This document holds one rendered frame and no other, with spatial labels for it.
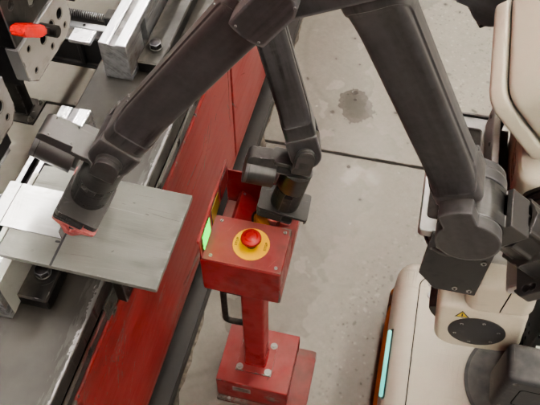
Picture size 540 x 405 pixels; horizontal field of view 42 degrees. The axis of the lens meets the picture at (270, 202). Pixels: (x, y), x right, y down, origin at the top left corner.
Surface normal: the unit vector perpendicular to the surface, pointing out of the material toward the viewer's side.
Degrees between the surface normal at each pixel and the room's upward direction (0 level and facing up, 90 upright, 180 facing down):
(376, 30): 99
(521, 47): 42
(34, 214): 0
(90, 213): 27
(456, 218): 91
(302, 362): 0
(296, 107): 69
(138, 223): 0
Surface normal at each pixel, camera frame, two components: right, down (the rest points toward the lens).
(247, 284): -0.22, 0.80
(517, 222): 0.58, -0.33
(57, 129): 0.37, -0.44
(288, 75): 0.04, 0.62
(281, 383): 0.01, -0.58
